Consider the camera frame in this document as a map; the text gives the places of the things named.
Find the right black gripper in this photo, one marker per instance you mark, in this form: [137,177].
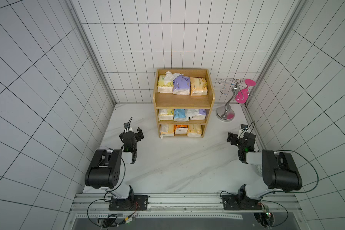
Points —
[233,138]

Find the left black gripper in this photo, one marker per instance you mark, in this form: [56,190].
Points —
[139,135]

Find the blue tissue pack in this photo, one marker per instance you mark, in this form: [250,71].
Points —
[180,116]

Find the yellow-green tissue pack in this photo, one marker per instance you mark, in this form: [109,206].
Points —
[165,82]

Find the orange-yellow tissue pack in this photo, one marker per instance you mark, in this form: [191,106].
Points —
[199,86]

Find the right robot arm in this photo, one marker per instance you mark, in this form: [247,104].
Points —
[279,173]

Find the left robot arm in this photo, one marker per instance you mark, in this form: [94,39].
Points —
[107,171]

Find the beige tissue pack bottom left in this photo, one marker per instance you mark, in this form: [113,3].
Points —
[166,130]

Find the beige tissue pack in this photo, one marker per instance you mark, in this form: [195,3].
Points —
[166,130]
[194,130]

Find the yellow tissue pack middle shelf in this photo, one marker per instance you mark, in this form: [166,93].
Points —
[166,114]

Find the beige tissue pack bottom right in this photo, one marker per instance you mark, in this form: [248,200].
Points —
[194,130]

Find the orange tissue pack bottom middle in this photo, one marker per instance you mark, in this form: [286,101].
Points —
[180,129]

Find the wooden three-tier shelf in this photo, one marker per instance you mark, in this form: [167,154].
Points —
[165,101]

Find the white purple tissue pack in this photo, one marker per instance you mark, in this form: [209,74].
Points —
[196,114]

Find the chrome glass holder stand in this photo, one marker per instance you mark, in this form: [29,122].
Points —
[225,112]

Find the pink wine glass lower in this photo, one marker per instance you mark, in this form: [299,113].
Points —
[242,96]

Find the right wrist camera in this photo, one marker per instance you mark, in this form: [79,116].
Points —
[242,130]

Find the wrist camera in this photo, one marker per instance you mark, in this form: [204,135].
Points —
[127,127]
[242,130]

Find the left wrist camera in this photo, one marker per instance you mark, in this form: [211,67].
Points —
[127,127]

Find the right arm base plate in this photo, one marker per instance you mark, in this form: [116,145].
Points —
[233,203]

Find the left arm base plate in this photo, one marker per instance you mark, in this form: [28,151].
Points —
[134,202]

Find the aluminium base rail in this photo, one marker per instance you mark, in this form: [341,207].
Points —
[188,205]

